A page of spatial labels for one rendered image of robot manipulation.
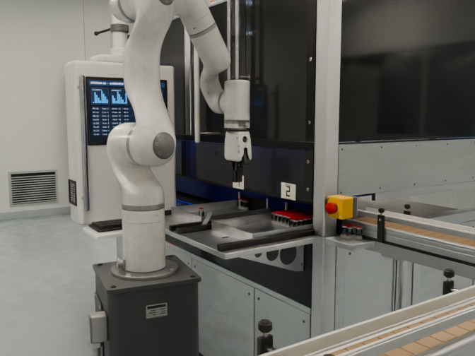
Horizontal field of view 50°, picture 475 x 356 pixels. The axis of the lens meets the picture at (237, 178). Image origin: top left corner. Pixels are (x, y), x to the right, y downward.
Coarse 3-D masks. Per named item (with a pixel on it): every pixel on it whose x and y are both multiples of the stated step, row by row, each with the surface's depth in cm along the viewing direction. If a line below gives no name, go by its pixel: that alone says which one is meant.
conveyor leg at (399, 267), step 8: (392, 264) 171; (400, 264) 168; (392, 272) 171; (400, 272) 169; (392, 280) 171; (400, 280) 169; (392, 288) 171; (400, 288) 169; (392, 296) 171; (400, 296) 169; (392, 304) 171; (400, 304) 170
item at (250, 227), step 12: (252, 216) 198; (264, 216) 202; (216, 228) 186; (228, 228) 179; (240, 228) 190; (252, 228) 190; (264, 228) 190; (276, 228) 190; (288, 228) 176; (300, 228) 179; (312, 228) 182
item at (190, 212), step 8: (176, 208) 212; (184, 208) 220; (192, 208) 222; (208, 208) 226; (216, 208) 229; (224, 208) 231; (232, 208) 231; (264, 208) 212; (176, 216) 213; (184, 216) 206; (192, 216) 201; (200, 216) 196; (216, 216) 199; (224, 216) 201; (232, 216) 203
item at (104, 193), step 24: (72, 72) 224; (96, 72) 228; (120, 72) 234; (168, 72) 247; (72, 96) 227; (96, 96) 228; (120, 96) 235; (168, 96) 249; (72, 120) 229; (96, 120) 230; (120, 120) 236; (72, 144) 232; (96, 144) 231; (72, 168) 235; (96, 168) 232; (168, 168) 253; (72, 192) 237; (96, 192) 233; (120, 192) 240; (168, 192) 254; (72, 216) 240; (96, 216) 235; (120, 216) 241
